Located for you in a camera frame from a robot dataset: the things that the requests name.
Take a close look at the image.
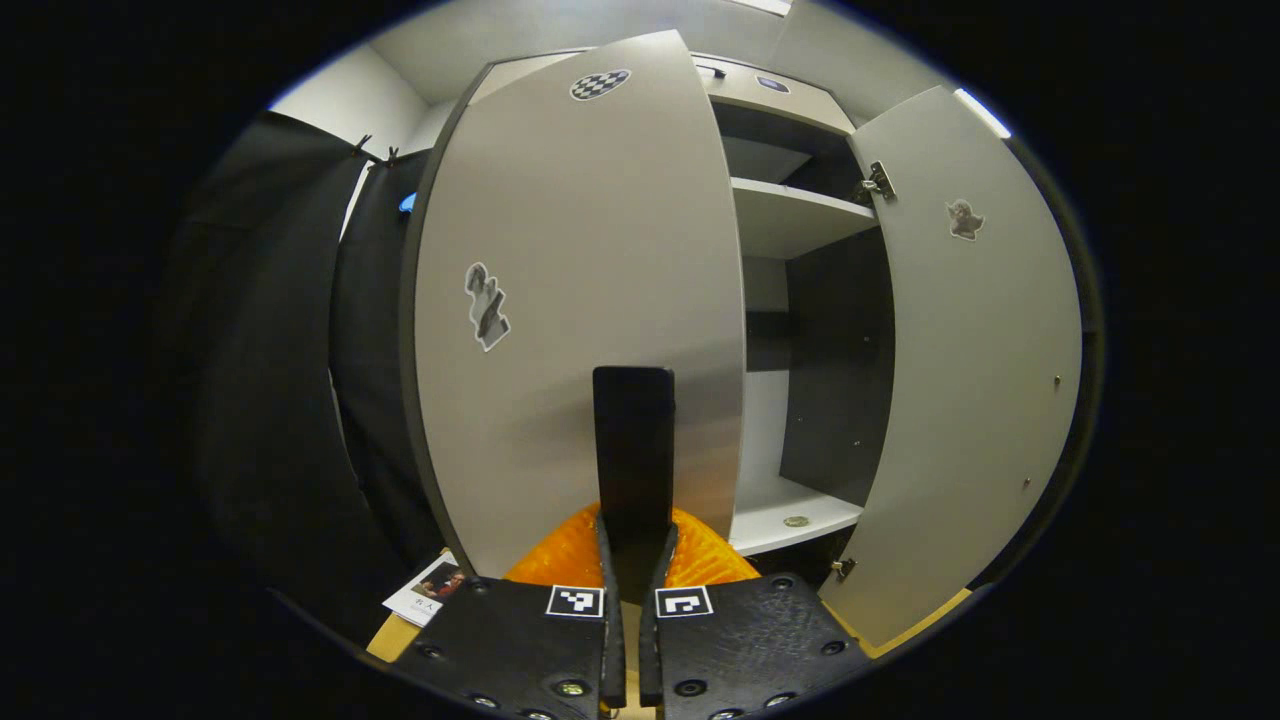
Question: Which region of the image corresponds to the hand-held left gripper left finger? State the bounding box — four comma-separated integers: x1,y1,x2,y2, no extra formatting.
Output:
395,503,626,716

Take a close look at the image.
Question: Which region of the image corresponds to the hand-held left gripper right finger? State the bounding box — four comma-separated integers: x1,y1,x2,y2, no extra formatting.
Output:
640,505,871,716

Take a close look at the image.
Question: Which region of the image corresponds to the black bar door handle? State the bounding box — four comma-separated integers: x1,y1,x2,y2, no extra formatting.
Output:
592,366,676,601

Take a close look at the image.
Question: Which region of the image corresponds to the grey double-door shoe cabinet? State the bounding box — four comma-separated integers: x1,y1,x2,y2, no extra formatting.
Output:
465,48,896,586

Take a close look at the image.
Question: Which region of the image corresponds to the grey door with checkered sticker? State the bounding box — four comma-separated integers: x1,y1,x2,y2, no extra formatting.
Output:
400,30,749,581

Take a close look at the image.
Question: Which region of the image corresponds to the grey door with square stickers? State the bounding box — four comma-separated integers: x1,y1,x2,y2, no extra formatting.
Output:
818,85,1084,649

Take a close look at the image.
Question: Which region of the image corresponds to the white cabinet shelf board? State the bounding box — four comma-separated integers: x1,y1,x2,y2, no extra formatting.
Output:
730,177,879,261
728,475,864,558

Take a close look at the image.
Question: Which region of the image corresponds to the grey cabinet drawer front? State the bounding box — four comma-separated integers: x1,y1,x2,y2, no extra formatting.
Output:
470,50,856,136

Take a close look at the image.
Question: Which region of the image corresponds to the white printed booklet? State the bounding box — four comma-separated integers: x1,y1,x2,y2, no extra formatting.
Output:
382,550,471,628

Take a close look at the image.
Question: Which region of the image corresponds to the black backdrop cloth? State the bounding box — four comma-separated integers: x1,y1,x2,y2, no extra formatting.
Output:
170,110,446,641

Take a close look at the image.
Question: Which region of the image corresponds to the narrow ceiling light strip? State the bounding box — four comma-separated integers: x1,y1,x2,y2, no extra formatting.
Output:
953,88,1011,139

